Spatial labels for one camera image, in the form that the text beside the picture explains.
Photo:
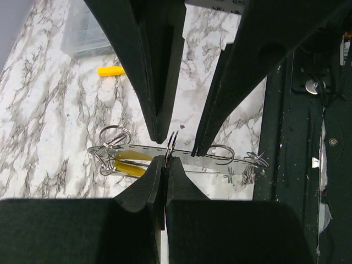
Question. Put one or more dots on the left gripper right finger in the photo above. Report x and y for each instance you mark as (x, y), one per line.
(201, 230)

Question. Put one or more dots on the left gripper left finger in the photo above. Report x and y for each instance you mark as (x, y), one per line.
(122, 229)

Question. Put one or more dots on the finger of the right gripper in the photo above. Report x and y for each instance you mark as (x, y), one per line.
(269, 31)
(147, 39)

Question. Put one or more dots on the yellow key tag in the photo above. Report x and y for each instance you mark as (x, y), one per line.
(124, 162)

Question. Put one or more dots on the large grey metal keyring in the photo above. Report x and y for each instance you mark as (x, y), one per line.
(115, 138)

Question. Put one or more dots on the blue key tag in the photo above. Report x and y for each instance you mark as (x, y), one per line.
(260, 160)

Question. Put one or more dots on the clear plastic screw box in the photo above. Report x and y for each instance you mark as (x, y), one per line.
(83, 37)

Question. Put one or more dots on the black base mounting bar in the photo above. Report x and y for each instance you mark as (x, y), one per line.
(306, 141)

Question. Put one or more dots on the yellow handled screwdriver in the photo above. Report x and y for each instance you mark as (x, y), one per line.
(111, 71)

